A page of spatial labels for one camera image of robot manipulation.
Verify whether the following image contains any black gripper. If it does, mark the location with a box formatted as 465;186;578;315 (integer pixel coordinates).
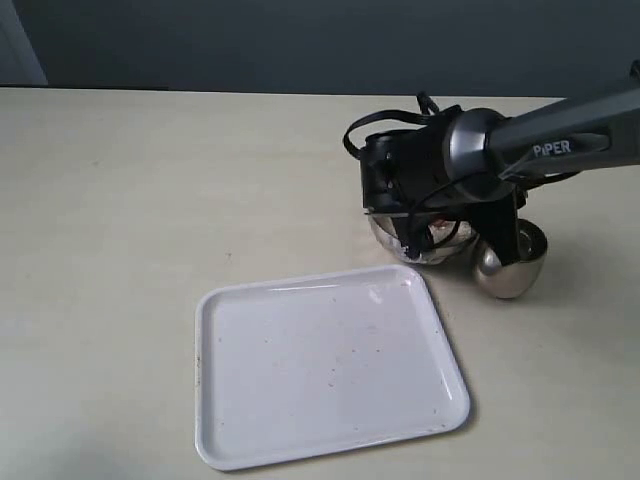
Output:
359;119;520;266

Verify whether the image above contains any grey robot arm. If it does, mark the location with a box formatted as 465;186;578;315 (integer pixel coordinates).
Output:
343;80;639;265

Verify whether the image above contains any steel bowl of rice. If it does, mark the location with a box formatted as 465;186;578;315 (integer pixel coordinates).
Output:
367;212;478;265

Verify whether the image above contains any small steel cup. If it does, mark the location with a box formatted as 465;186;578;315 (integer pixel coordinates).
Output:
472;218;548;300

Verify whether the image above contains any white plastic tray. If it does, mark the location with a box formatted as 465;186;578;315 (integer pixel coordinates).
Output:
194;265;471;471

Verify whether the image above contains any black cable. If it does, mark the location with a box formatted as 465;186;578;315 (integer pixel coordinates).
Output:
342;91;464;161

